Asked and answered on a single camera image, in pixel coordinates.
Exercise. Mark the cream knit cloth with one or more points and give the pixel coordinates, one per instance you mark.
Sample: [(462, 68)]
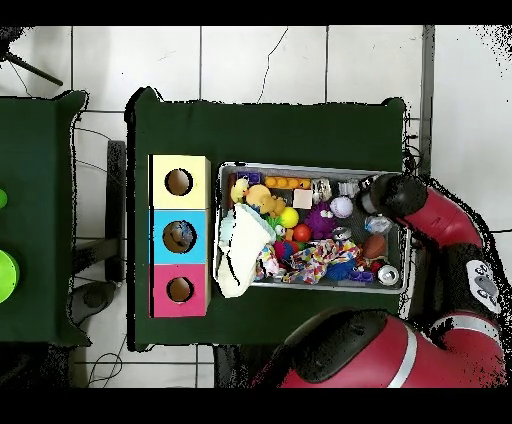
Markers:
[(242, 254)]

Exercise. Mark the open-top silver can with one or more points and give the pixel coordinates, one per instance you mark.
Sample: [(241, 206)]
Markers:
[(322, 190)]

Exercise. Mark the clear plastic blue label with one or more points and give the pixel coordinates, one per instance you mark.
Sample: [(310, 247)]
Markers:
[(378, 225), (182, 234)]

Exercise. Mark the multicolour polka dot cloth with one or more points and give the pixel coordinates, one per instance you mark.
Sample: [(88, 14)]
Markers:
[(320, 260)]

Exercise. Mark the crushed silver can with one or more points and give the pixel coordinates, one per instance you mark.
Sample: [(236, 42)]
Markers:
[(342, 234)]

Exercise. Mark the bright green round bowl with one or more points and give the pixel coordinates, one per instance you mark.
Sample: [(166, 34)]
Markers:
[(6, 276)]

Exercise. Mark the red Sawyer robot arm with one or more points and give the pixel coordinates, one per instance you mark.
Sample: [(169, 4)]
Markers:
[(436, 216)]

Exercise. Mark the shallow clear mesh bin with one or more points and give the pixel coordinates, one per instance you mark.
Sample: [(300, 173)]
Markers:
[(224, 176)]

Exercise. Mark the wooden box with three holes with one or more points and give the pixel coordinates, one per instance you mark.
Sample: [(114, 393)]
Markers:
[(178, 218)]

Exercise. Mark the orange foam duck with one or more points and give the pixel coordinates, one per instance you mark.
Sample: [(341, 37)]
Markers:
[(261, 198)]

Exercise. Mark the small yellow rubber duck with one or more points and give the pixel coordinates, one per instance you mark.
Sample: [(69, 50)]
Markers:
[(240, 190)]

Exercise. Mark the small yellow ball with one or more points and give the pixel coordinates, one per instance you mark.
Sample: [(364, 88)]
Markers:
[(289, 217)]

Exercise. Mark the orange toy brick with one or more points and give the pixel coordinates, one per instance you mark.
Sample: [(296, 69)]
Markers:
[(288, 182)]

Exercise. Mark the wooden cube block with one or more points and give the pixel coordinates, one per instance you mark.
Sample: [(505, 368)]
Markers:
[(302, 198)]

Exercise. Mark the small orange ball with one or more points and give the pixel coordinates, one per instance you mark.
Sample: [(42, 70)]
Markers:
[(302, 233)]

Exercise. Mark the purple googly-eyed monster toy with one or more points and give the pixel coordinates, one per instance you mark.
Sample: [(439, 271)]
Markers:
[(321, 221)]

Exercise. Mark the white baseball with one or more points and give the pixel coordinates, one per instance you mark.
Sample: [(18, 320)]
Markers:
[(342, 207)]

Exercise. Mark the brown toy football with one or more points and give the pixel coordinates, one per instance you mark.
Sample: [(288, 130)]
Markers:
[(374, 246)]

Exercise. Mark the upright dark soda can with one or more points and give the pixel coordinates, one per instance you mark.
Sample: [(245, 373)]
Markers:
[(389, 274)]

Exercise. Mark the green cloth side table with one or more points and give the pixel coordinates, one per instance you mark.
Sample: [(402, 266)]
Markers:
[(40, 232)]

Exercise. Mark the small green round object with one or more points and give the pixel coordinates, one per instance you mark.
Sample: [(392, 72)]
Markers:
[(2, 198)]

